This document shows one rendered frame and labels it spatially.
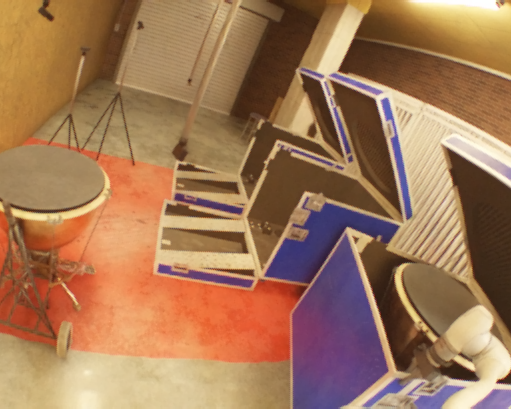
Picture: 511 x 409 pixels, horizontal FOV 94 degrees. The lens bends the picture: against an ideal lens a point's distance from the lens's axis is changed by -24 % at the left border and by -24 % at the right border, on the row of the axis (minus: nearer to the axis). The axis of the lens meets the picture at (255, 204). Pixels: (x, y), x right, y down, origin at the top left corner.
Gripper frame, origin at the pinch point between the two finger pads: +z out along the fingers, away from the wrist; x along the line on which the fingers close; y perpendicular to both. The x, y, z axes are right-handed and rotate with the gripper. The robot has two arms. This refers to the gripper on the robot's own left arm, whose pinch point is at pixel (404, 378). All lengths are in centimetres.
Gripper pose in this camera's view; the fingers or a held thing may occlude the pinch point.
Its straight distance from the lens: 122.1
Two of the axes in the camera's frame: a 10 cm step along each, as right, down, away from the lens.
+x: -0.8, 4.3, -9.0
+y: -8.4, -5.1, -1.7
